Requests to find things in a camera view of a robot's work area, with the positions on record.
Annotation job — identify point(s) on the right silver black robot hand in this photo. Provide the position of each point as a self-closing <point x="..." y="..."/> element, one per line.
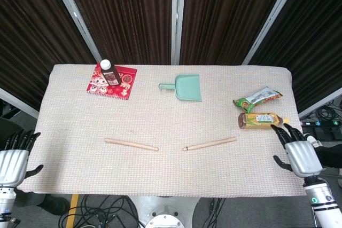
<point x="303" y="158"/>

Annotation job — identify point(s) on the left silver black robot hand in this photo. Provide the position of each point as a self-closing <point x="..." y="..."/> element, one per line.
<point x="13" y="164"/>

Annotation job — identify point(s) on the wooden drumstick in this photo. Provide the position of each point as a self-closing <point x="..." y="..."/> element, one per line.
<point x="211" y="143"/>
<point x="131" y="144"/>

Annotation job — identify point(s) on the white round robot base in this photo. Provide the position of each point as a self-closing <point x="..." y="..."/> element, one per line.
<point x="165" y="216"/>

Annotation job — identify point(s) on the white sneaker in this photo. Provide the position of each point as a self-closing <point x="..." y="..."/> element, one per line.
<point x="315" y="142"/>

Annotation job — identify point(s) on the black trouser leg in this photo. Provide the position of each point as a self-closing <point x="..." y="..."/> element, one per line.
<point x="331" y="156"/>

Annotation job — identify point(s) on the black office chair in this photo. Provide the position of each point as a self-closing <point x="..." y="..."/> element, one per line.
<point x="8" y="126"/>

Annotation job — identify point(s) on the black shoe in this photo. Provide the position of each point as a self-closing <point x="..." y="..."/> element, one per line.
<point x="54" y="204"/>

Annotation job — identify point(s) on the yellow labelled tea bottle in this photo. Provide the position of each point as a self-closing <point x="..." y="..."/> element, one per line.
<point x="259" y="120"/>

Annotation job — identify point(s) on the green white snack bag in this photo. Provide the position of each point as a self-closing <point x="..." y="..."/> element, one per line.
<point x="259" y="97"/>

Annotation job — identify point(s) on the dark brown partition panel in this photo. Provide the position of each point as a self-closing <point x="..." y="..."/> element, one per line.
<point x="312" y="38"/>
<point x="227" y="14"/>
<point x="32" y="30"/>
<point x="123" y="14"/>

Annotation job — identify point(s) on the dark bottle with white cap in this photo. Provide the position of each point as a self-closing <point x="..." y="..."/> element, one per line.
<point x="110" y="75"/>

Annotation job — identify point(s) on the green plastic dustpan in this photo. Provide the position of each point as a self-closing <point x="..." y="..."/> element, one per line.
<point x="188" y="87"/>

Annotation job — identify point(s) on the red patterned notebook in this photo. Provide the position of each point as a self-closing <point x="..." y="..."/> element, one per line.
<point x="125" y="86"/>

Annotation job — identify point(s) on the beige woven tablecloth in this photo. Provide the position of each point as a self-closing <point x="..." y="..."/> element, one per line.
<point x="165" y="169"/>

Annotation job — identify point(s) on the aluminium partition frame bar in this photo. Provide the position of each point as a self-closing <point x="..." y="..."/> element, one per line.
<point x="270" y="25"/>
<point x="320" y="103"/>
<point x="77" y="19"/>
<point x="178" y="17"/>
<point x="18" y="102"/>

